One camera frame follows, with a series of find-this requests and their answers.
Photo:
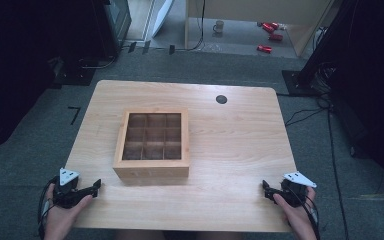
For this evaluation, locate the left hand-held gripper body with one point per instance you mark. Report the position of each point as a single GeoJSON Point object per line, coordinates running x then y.
{"type": "Point", "coordinates": [67, 195]}

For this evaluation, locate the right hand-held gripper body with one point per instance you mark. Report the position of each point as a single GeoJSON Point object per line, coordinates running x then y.
{"type": "Point", "coordinates": [295, 190]}

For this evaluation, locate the wooden box with compartments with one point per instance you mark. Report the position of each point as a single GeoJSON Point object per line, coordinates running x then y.
{"type": "Point", "coordinates": [151, 166]}

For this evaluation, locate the person's left hand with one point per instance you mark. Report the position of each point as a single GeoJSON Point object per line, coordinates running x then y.
{"type": "Point", "coordinates": [61, 218]}

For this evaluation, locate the person's right hand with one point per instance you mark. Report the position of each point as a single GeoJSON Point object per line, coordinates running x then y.
{"type": "Point", "coordinates": [296, 220]}

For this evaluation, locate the black tape corner mark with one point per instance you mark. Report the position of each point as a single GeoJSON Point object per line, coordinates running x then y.
{"type": "Point", "coordinates": [76, 113]}

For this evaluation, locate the black table grommet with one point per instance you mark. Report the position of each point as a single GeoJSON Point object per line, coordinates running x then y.
{"type": "Point", "coordinates": [221, 99]}

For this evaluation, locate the red can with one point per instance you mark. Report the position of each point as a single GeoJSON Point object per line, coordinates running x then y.
{"type": "Point", "coordinates": [275, 37]}
{"type": "Point", "coordinates": [264, 49]}
{"type": "Point", "coordinates": [269, 26]}

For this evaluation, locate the grey mug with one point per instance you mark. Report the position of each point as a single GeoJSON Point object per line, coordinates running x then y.
{"type": "Point", "coordinates": [218, 27]}

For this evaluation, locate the white board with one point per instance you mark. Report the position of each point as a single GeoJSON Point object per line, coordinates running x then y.
{"type": "Point", "coordinates": [162, 16]}

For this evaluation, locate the black stand base plate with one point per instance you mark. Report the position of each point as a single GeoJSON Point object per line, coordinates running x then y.
{"type": "Point", "coordinates": [296, 85]}

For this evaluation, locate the black flat base plate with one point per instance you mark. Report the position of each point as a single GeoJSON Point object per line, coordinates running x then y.
{"type": "Point", "coordinates": [75, 75]}

